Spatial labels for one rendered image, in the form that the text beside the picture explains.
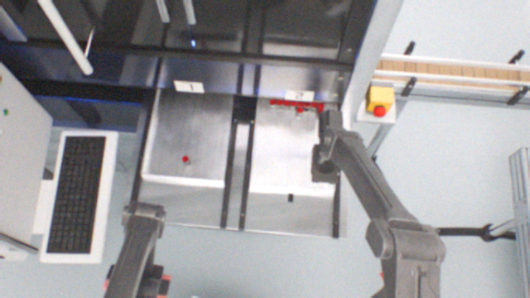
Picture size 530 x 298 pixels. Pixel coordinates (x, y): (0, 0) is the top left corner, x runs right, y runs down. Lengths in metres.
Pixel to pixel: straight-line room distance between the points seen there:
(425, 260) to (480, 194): 1.89
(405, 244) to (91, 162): 1.18
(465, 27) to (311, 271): 1.66
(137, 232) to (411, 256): 0.50
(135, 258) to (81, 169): 0.83
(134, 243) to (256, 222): 0.63
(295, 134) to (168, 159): 0.42
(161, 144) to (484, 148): 1.76
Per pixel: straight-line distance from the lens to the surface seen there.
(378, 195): 0.89
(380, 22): 1.20
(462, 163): 2.71
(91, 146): 1.74
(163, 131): 1.64
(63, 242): 1.67
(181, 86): 1.54
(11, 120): 1.59
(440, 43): 3.01
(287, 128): 1.62
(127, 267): 0.91
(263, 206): 1.53
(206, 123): 1.63
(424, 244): 0.81
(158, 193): 1.57
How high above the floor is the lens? 2.36
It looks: 68 degrees down
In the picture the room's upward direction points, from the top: straight up
